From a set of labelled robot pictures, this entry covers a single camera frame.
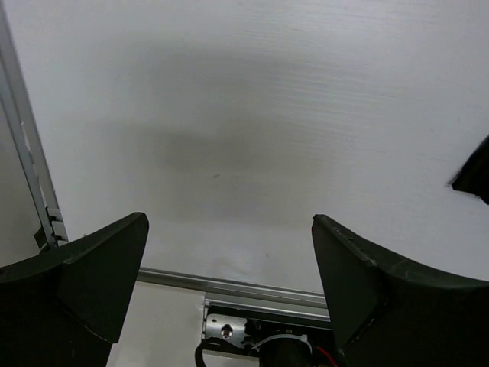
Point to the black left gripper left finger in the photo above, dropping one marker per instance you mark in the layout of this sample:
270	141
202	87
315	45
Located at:
67	306

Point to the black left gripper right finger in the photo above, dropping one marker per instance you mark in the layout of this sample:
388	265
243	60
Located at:
389	310

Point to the black trousers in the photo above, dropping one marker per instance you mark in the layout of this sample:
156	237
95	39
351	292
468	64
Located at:
472	178

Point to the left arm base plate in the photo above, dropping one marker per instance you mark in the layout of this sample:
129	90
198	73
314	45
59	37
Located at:
276	336

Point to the aluminium table frame rail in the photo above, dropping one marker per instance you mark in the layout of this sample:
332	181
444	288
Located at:
19	117

